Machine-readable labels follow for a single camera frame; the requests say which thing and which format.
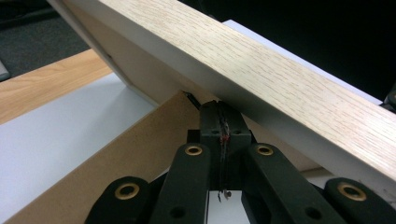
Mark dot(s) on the light wooden picture frame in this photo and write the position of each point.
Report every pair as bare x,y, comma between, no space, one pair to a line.
249,62

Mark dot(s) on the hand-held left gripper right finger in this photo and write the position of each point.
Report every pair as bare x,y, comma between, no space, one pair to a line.
236,130

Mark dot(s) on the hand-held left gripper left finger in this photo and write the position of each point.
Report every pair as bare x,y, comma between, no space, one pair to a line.
213,130

